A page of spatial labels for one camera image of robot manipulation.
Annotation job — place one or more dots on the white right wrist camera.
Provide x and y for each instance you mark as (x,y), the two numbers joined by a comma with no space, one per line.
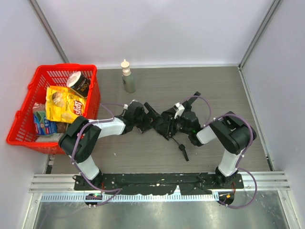
(179,109)

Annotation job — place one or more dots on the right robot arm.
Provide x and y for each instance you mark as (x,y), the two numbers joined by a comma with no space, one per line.
(232,131)

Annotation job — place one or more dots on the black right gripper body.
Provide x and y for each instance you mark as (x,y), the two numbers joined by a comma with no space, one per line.
(170,125)

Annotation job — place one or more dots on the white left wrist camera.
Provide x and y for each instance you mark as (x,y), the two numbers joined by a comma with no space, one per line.
(125,106)

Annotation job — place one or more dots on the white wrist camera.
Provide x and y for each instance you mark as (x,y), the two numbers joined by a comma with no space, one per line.
(125,106)
(179,109)

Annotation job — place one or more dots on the black ice cream tub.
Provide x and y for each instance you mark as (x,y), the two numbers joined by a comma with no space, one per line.
(79,83)

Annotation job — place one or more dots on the black folding umbrella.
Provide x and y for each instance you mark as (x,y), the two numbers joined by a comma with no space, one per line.
(164,124)

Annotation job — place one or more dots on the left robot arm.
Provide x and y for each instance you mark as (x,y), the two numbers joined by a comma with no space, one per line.
(80,138)

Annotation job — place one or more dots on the blue green snack packet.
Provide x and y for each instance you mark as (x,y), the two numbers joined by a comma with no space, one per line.
(42,125)

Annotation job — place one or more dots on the white slotted cable duct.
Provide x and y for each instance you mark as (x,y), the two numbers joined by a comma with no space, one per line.
(84,197)

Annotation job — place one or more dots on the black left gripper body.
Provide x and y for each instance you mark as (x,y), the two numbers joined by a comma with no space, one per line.
(145,117)

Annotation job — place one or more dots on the beige squeeze bottle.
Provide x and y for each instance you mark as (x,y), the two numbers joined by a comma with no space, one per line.
(127,77)

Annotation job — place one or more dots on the yellow Lay's chips bag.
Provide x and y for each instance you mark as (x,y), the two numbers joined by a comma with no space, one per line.
(63,104)

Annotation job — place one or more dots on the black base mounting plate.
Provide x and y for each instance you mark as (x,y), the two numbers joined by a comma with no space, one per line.
(159,184)

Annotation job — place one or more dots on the red plastic basket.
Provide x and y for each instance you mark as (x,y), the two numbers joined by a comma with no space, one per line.
(22,132)

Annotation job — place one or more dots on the pink wrapped package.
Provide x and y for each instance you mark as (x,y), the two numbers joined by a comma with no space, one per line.
(49,138)

